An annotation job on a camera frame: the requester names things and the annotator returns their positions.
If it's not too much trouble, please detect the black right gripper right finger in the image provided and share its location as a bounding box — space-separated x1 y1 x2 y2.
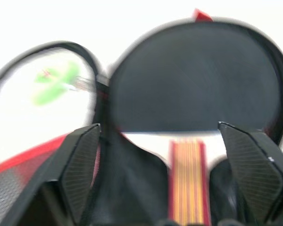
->
217 121 283 226

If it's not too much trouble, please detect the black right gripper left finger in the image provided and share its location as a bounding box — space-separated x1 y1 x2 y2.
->
0 123 102 226

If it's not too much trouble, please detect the table tennis paddle black rubber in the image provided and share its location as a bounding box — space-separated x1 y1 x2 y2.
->
109 28 278 226

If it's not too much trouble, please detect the red black white paddle case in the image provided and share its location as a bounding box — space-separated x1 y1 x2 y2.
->
0 8 283 226

